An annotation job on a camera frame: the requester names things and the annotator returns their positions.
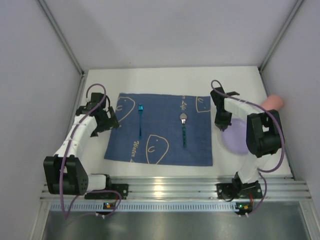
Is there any purple plastic plate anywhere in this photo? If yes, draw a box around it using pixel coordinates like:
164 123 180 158
221 118 249 156

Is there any blue plastic fork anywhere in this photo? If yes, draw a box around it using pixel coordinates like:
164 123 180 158
138 103 144 140

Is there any silver spoon green handle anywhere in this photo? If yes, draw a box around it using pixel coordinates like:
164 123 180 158
179 113 188 148

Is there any blue whale print cloth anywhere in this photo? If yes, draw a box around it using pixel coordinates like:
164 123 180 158
104 93 213 167

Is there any pink plastic cup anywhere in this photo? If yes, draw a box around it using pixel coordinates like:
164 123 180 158
260 94 284 111

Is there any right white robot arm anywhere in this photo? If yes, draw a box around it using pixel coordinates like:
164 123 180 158
210 86 285 185

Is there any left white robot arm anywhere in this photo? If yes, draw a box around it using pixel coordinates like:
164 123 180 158
43 92 120 196

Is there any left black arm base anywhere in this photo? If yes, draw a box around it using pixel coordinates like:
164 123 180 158
84 183 129 200

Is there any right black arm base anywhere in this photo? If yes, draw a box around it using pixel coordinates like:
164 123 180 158
216 182 263 202

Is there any perforated cable duct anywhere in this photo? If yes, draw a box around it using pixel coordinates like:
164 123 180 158
64 200 251 213

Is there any aluminium mounting rail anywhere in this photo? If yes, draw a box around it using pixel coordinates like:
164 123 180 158
41 175 312 201

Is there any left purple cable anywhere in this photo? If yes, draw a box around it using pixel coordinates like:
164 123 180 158
59 83 123 221

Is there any left aluminium frame post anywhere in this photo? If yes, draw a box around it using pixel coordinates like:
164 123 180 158
34 0 86 76

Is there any aluminium frame post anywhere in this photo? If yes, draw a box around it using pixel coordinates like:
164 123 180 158
257 0 307 72
34 0 86 76

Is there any right aluminium frame post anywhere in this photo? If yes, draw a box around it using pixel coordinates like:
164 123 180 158
257 0 307 72

